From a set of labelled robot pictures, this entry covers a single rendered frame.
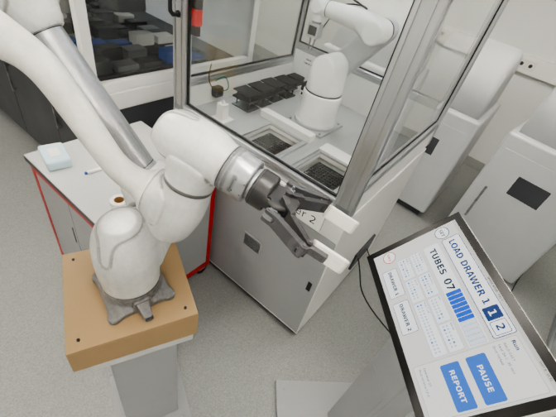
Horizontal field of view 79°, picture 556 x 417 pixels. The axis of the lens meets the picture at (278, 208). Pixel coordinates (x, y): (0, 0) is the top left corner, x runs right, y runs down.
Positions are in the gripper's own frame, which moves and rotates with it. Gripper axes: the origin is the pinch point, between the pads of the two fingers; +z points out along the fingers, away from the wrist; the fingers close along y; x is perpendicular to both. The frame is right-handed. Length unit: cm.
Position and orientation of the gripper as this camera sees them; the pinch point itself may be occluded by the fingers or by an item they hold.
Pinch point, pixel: (345, 243)
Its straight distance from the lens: 64.5
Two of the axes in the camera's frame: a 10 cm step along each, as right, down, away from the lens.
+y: -3.2, 4.4, -8.4
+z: 8.4, 5.5, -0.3
